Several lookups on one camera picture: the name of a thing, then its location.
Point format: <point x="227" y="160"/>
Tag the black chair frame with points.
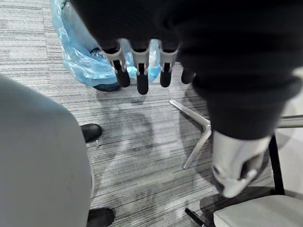
<point x="277" y="163"/>

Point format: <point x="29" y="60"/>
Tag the grey chair seat cushion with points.
<point x="260" y="210"/>

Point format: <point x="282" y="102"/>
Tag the small dark trash bin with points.
<point x="104" y="85"/>

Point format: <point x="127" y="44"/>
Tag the blue plastic bin bag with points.
<point x="78" y="61"/>

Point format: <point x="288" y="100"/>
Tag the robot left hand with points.
<point x="213" y="47"/>

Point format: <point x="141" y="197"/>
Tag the robot dark foot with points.
<point x="91" y="132"/>
<point x="100" y="217"/>

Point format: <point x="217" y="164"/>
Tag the silver metal table base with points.
<point x="201" y="134"/>

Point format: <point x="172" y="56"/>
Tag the clear plastic bottle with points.
<point x="97" y="54"/>

